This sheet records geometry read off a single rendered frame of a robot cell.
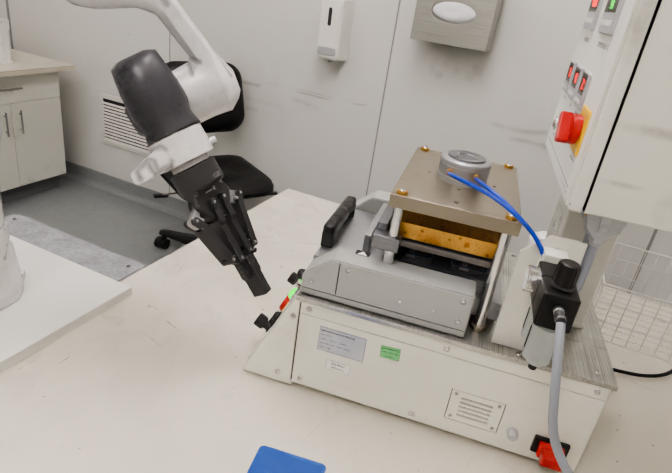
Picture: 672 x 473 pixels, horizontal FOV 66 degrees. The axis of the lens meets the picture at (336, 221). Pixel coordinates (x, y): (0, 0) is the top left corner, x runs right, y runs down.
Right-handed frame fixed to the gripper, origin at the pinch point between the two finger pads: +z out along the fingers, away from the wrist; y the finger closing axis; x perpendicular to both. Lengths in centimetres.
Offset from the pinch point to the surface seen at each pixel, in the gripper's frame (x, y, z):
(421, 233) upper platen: -27.9, 6.9, 3.2
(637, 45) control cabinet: -60, 7, -11
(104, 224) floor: 197, 113, -12
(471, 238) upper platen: -34.2, 8.1, 6.5
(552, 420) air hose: -43.3, -14.5, 19.4
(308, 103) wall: 73, 157, -20
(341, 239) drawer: -11.6, 10.9, 1.9
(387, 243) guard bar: -24.3, 2.7, 1.8
